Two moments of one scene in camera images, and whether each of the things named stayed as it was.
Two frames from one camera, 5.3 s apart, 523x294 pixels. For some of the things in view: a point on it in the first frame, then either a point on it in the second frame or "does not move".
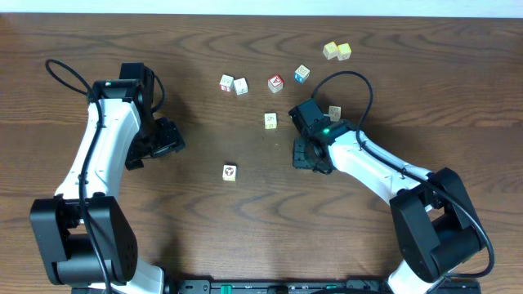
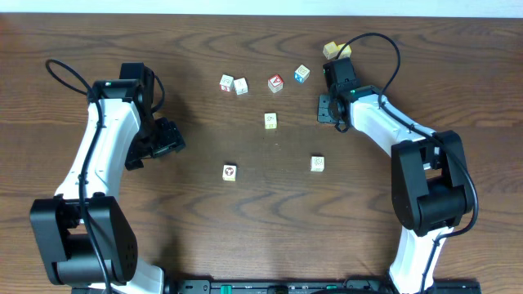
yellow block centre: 270,121 does not move
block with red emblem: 229,172 does not move
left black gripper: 162,144 does not move
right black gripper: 299,160 to 323,114
